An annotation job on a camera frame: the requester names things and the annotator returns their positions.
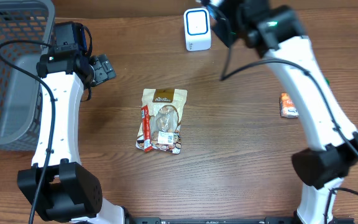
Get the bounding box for red snack stick wrapper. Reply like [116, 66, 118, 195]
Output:
[141, 106, 152, 152]

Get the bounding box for small orange snack box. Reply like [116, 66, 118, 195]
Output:
[280, 93, 299, 118]

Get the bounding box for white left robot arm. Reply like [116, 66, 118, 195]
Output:
[17, 52, 130, 223]

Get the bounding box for beige nut snack bag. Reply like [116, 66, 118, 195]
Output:
[135, 88, 188, 154]

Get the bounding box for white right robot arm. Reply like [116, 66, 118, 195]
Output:
[203, 1, 358, 223]

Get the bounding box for white barcode scanner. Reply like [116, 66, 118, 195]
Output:
[183, 7, 212, 52]

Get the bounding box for grey plastic basket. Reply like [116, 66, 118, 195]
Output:
[0, 0, 55, 151]

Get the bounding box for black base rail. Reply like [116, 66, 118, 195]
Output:
[129, 216, 356, 224]

